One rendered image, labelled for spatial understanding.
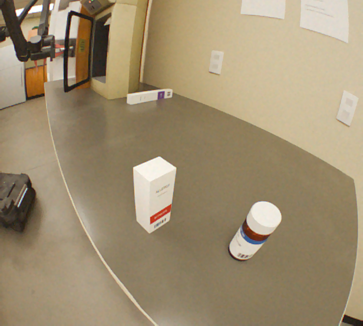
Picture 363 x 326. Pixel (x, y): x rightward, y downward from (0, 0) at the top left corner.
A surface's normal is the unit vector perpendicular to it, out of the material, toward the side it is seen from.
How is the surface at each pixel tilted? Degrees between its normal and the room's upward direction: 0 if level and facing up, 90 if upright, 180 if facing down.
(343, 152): 90
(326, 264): 0
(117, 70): 90
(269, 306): 0
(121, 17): 90
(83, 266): 0
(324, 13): 90
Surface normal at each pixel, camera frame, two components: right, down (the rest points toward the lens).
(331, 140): -0.72, 0.25
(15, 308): 0.12, -0.87
